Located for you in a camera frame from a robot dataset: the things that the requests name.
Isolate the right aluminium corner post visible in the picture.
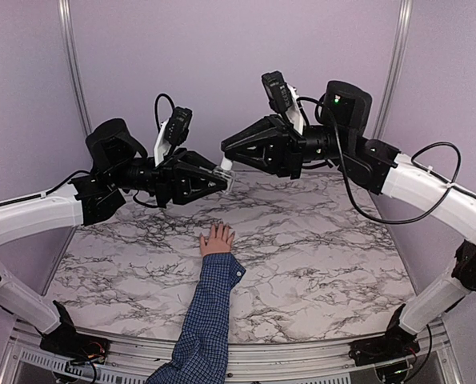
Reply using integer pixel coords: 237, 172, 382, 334
373, 0, 413, 139

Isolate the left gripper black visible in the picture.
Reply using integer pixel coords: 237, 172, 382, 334
109, 146, 231, 207

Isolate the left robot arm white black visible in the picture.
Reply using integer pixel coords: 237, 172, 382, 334
0, 118, 233, 357

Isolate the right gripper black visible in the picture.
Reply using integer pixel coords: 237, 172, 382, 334
222, 114, 352, 180

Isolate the aluminium front frame rail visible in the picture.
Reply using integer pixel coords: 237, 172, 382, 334
0, 321, 463, 383

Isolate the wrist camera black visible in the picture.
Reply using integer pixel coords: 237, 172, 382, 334
261, 70, 305, 134
154, 106, 193, 166

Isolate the blue checked shirt forearm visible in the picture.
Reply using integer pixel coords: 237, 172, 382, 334
146, 253, 246, 383

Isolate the clear nail polish bottle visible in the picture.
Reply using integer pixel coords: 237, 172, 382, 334
212, 166, 235, 194

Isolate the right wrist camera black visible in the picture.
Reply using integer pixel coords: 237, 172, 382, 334
261, 70, 305, 134

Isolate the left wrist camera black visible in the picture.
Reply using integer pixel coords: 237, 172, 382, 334
154, 106, 193, 166

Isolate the person's bare hand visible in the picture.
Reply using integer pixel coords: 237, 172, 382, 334
199, 222, 235, 258

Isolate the aluminium corner post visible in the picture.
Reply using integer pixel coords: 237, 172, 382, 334
58, 0, 92, 137
373, 0, 413, 139

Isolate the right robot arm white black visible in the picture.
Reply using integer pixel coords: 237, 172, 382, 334
221, 72, 476, 366

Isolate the left aluminium corner post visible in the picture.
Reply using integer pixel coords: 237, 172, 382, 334
58, 0, 92, 137

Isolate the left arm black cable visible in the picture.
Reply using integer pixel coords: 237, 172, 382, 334
131, 93, 177, 208

